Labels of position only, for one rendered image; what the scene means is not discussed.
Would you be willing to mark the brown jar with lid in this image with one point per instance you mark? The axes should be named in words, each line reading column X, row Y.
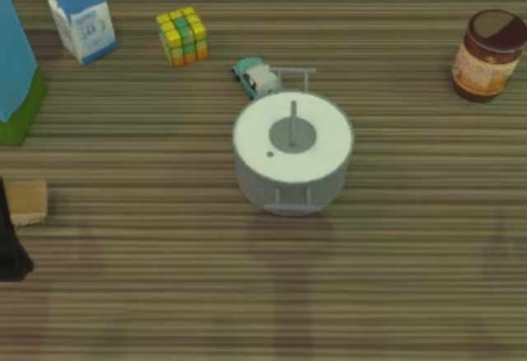
column 486, row 60

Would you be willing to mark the teal toy car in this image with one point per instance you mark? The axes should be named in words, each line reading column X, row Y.
column 255, row 78

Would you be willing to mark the yellow green puzzle cube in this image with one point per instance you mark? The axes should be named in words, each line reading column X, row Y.
column 182, row 36

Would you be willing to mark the blue white milk carton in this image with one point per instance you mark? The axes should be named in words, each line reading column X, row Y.
column 82, row 27

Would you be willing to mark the large blue green carton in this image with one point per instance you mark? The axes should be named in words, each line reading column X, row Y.
column 12, row 68

